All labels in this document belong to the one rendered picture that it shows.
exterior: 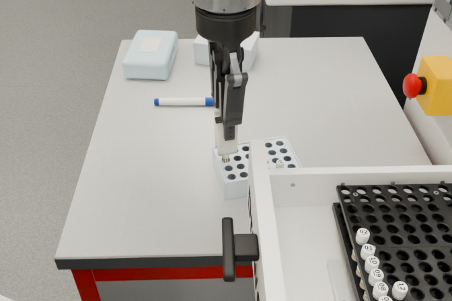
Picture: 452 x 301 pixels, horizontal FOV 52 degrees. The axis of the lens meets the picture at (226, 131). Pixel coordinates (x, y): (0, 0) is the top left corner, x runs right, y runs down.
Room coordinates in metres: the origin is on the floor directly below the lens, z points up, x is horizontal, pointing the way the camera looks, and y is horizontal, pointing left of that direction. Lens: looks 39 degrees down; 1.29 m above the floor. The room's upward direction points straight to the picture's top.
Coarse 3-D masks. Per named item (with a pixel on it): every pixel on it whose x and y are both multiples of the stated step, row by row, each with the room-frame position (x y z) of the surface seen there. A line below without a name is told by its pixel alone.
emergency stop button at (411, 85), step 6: (408, 78) 0.63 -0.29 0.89; (414, 78) 0.62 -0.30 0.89; (408, 84) 0.62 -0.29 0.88; (414, 84) 0.61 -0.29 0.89; (420, 84) 0.62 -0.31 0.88; (408, 90) 0.61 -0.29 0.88; (414, 90) 0.61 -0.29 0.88; (420, 90) 0.62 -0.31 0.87; (408, 96) 0.61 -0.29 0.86; (414, 96) 0.61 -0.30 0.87
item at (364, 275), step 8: (352, 192) 0.37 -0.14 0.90; (352, 200) 0.36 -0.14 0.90; (344, 208) 0.34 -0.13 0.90; (352, 208) 0.35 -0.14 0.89; (360, 208) 0.34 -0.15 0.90; (344, 216) 0.34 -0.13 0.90; (352, 216) 0.34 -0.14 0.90; (360, 216) 0.33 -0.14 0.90; (352, 224) 0.32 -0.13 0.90; (360, 224) 0.32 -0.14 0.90; (352, 232) 0.31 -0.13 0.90; (352, 240) 0.30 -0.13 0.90; (368, 240) 0.30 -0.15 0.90; (360, 256) 0.28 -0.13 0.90; (360, 264) 0.27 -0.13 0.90; (360, 272) 0.27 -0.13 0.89; (368, 280) 0.26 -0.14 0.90; (368, 288) 0.25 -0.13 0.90; (368, 296) 0.24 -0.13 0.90
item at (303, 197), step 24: (288, 168) 0.42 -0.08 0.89; (312, 168) 0.42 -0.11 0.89; (336, 168) 0.42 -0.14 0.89; (360, 168) 0.42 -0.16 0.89; (384, 168) 0.42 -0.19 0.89; (408, 168) 0.42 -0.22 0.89; (432, 168) 0.42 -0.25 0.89; (288, 192) 0.40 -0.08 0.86; (312, 192) 0.41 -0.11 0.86; (336, 192) 0.41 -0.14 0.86; (360, 192) 0.41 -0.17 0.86; (408, 192) 0.41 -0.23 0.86; (288, 216) 0.39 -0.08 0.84; (312, 216) 0.39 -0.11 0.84; (288, 240) 0.35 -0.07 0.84; (312, 240) 0.35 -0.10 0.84; (336, 240) 0.35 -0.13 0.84; (288, 264) 0.32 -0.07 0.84; (312, 264) 0.32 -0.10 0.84; (288, 288) 0.29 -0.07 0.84; (312, 288) 0.29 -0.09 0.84
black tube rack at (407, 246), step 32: (384, 192) 0.37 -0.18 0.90; (416, 192) 0.37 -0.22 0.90; (448, 192) 0.37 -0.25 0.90; (384, 224) 0.32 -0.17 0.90; (416, 224) 0.32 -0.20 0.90; (448, 224) 0.32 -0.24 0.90; (384, 256) 0.30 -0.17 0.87; (416, 256) 0.30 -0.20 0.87; (448, 256) 0.28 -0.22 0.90; (416, 288) 0.25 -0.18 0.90; (448, 288) 0.25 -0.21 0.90
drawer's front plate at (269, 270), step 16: (256, 144) 0.42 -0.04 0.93; (256, 160) 0.39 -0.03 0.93; (256, 176) 0.37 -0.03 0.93; (256, 192) 0.34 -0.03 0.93; (256, 208) 0.32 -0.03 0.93; (272, 208) 0.32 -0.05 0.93; (256, 224) 0.31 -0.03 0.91; (272, 224) 0.30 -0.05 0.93; (272, 240) 0.28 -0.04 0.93; (272, 256) 0.26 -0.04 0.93; (256, 272) 0.29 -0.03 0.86; (272, 272) 0.24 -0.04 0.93; (256, 288) 0.28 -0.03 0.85; (272, 288) 0.23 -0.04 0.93
